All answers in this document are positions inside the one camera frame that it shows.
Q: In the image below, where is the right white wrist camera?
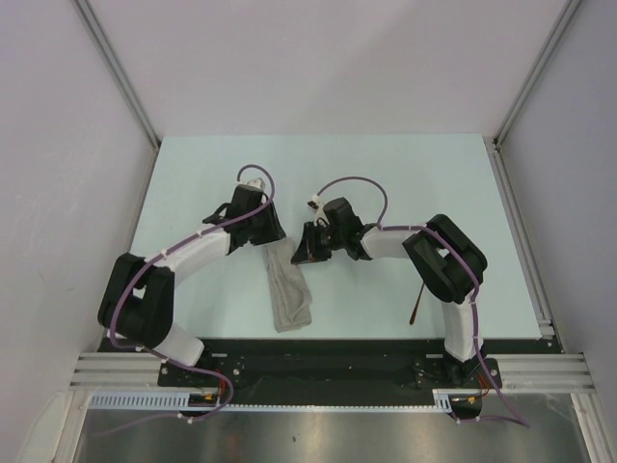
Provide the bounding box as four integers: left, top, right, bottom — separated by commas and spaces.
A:
308, 194, 330, 228

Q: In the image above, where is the grey cloth napkin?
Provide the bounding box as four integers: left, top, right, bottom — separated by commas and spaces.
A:
263, 238, 312, 333

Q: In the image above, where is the left aluminium corner post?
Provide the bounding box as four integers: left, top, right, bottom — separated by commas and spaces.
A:
71, 0, 161, 147

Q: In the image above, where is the right aluminium corner post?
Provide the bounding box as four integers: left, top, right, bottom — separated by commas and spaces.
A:
496, 0, 584, 144

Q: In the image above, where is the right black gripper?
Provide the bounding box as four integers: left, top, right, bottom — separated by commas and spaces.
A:
291, 221, 346, 265

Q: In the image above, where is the white slotted cable duct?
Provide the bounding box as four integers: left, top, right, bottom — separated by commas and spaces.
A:
89, 388, 476, 414

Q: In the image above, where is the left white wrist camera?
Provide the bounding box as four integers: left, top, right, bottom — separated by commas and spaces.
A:
236, 177, 266, 191

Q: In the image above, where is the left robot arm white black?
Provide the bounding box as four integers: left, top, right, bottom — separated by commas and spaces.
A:
97, 181, 285, 386

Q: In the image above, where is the aluminium front rail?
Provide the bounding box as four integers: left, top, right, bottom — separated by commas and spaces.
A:
69, 352, 596, 394

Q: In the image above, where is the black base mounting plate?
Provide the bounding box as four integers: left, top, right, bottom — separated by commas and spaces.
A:
157, 339, 561, 407

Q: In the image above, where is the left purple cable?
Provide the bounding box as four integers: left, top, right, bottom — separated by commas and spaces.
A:
94, 164, 276, 438

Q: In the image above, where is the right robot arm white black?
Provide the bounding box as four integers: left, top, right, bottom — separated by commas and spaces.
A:
291, 198, 488, 387

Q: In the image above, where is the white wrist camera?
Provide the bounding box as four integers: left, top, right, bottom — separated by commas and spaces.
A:
236, 177, 266, 191
308, 194, 330, 228

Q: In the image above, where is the copper fork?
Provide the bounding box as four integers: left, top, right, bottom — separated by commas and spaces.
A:
409, 283, 425, 325

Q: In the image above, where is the aluminium corner post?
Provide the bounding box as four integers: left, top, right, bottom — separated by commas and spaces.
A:
496, 0, 584, 144
71, 0, 161, 147

